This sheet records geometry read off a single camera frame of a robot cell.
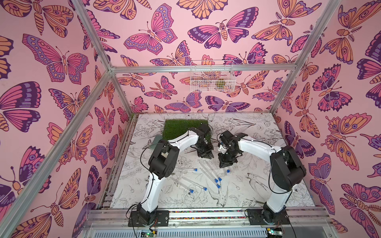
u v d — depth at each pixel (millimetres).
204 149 834
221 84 945
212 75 947
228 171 895
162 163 548
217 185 848
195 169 898
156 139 1065
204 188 834
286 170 483
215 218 745
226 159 784
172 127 1070
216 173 892
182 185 854
